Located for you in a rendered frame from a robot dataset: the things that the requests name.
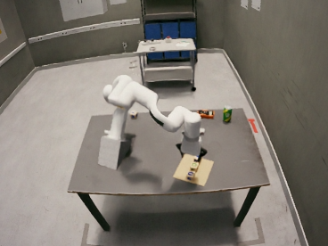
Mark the tan square mat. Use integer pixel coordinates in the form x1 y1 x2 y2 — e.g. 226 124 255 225
173 154 214 186

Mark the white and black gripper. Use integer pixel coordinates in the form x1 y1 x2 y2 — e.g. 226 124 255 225
176 136 208 162

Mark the green drink can with yellow stripe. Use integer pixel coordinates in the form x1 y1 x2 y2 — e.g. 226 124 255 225
223 105 232 122

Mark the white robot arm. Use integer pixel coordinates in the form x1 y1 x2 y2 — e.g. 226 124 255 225
103 75 205 143

